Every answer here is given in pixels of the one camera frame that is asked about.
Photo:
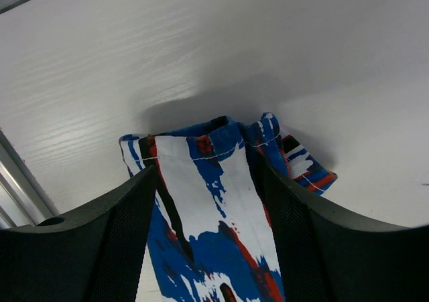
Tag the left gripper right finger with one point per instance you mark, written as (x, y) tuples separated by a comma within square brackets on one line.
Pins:
[(329, 253)]

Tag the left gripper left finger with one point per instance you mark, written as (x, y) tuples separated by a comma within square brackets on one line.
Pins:
[(91, 253)]

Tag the blue patterned trousers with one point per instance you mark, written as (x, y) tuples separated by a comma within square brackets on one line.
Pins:
[(210, 235)]

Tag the aluminium mounting rail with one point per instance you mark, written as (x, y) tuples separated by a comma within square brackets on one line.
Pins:
[(23, 201)]

